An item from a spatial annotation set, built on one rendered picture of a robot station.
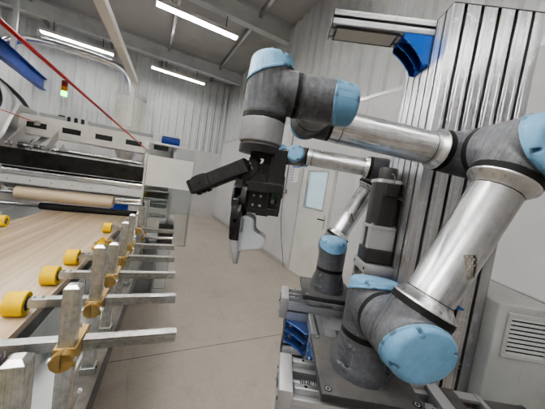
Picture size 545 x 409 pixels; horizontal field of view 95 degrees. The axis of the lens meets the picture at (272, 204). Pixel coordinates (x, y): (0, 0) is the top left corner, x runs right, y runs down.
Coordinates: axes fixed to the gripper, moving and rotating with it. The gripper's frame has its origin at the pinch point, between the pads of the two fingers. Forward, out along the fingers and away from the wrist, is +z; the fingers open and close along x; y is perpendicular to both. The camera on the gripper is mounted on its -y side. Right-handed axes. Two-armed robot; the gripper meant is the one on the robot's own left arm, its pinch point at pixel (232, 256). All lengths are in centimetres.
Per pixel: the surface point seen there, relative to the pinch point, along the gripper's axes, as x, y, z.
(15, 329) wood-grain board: 27, -68, 42
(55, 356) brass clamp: 12, -41, 35
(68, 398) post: 15, -40, 49
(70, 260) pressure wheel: 75, -94, 38
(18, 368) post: -7.9, -30.3, 21.4
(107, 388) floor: 106, -87, 132
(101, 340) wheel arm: 21, -37, 36
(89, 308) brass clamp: 34, -51, 36
